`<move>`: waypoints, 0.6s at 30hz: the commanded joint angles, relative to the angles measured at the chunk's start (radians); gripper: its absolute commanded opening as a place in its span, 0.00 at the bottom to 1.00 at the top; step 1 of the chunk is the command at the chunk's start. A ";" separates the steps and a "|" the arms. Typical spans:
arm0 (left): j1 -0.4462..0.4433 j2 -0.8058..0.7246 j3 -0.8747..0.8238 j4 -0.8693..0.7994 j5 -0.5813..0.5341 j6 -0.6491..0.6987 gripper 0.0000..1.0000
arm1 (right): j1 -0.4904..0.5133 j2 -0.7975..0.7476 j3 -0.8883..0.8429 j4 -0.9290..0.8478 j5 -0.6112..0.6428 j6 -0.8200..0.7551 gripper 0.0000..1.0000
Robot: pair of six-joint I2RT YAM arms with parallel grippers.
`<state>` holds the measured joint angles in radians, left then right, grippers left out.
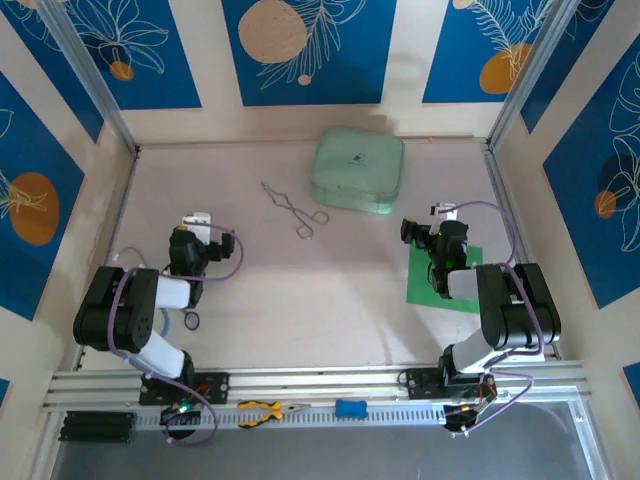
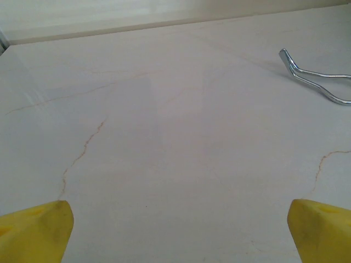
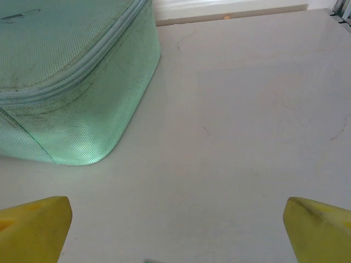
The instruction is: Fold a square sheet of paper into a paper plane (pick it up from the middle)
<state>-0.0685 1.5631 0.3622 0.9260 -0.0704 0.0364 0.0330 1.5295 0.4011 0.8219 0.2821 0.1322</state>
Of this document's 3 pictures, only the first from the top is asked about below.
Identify mint green zip case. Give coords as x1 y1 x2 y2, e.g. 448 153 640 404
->
308 125 406 217

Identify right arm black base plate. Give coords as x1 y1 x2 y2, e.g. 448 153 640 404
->
399 367 496 401

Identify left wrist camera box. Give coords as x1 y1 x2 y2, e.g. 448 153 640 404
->
181 211 213 244

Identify blue bone shaped block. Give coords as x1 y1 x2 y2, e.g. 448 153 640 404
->
334 398 369 419

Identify aluminium side rail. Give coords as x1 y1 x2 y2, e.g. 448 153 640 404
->
484 144 559 361
74 147 141 371

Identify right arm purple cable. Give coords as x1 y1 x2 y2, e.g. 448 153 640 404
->
437 200 547 439

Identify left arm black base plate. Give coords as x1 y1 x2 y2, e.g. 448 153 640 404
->
138 370 231 406

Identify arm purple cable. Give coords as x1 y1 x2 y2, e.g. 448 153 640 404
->
437 200 547 439
107 223 246 447

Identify aluminium frame rail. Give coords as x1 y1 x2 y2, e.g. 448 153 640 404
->
42 358 594 414

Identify metal scissor tongs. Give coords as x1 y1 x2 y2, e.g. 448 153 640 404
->
259 181 330 242

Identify yellow handled pliers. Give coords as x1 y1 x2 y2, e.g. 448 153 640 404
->
237 399 312 429

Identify aluminium corner post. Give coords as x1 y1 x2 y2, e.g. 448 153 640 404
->
37 0 142 157
487 0 616 151

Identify green paper sheet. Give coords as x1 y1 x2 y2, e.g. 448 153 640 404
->
405 243 485 315

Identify slotted grey cable duct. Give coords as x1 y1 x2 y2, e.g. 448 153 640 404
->
134 402 451 432

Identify black controller board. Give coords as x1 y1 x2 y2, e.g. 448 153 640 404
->
442 399 497 436
159 402 204 429

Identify black stacked blocks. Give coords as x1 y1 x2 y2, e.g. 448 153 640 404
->
58 410 137 444

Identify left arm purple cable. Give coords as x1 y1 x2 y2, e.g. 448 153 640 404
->
107 223 246 447

